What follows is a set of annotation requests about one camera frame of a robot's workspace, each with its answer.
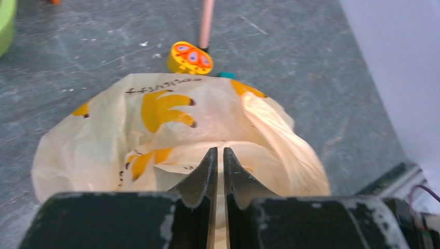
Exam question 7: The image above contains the teal small cube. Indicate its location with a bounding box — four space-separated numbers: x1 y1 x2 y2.
217 72 236 79

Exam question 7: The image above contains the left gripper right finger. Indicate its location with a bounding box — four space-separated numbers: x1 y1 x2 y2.
223 148 409 248

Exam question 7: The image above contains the green plastic basin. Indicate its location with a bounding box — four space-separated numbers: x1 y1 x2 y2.
1 0 17 57

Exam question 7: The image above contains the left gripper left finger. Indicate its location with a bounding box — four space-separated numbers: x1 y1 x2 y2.
20 147 218 248

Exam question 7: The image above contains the orange toy by basin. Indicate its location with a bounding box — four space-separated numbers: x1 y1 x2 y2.
49 0 60 5

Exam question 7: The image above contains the yellow red toy fruit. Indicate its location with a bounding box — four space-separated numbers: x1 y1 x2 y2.
167 41 214 75

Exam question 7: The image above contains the translucent orange plastic bag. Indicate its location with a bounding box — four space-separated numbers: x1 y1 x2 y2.
31 73 332 207

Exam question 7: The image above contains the pink music stand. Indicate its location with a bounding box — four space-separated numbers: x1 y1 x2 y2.
199 0 215 52

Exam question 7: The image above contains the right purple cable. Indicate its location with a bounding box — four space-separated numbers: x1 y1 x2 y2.
408 184 440 207

